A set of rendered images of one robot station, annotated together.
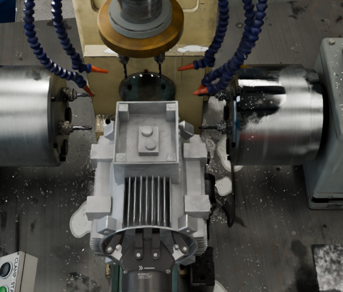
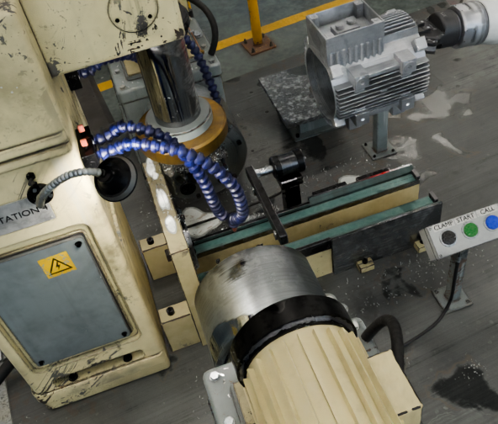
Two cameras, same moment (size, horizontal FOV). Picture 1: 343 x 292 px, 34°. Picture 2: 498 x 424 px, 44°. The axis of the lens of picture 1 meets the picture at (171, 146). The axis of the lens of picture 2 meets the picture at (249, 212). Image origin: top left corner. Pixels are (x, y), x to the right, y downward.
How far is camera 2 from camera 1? 1.40 m
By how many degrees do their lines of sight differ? 57
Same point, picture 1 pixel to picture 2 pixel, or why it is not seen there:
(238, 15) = not seen: hidden behind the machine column
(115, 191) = (389, 52)
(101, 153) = (359, 70)
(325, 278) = (311, 113)
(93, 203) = (406, 57)
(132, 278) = (447, 19)
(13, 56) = not seen: outside the picture
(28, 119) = (293, 262)
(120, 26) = (207, 117)
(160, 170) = (368, 13)
